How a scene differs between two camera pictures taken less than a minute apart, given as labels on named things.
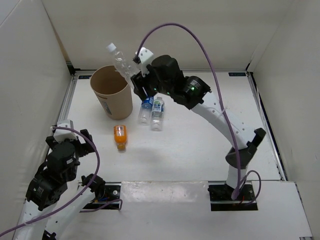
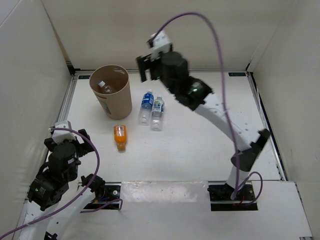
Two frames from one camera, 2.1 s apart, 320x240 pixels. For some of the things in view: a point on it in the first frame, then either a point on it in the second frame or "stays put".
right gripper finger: (138, 80) -> (144, 62)
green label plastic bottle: (158, 109) stays put
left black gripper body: (72, 173) stays put
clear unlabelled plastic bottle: (126, 69) -> (107, 89)
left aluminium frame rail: (63, 115) stays put
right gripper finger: (143, 92) -> (143, 75)
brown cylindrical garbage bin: (114, 91) stays put
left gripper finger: (84, 149) stays put
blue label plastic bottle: (144, 114) stays put
